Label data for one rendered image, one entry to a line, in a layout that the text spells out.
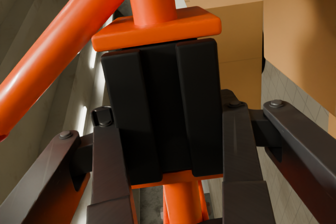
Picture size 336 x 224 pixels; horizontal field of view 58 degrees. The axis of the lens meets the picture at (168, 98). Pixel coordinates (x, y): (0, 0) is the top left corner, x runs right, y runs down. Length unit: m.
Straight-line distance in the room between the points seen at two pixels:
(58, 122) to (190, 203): 6.83
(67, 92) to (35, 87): 7.44
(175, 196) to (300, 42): 0.20
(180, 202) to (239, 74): 1.45
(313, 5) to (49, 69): 0.21
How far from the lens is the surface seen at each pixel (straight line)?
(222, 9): 1.49
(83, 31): 0.18
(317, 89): 0.30
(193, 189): 0.19
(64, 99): 7.49
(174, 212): 0.20
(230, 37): 1.53
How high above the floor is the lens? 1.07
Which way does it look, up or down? 2 degrees up
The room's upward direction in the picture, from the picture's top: 98 degrees counter-clockwise
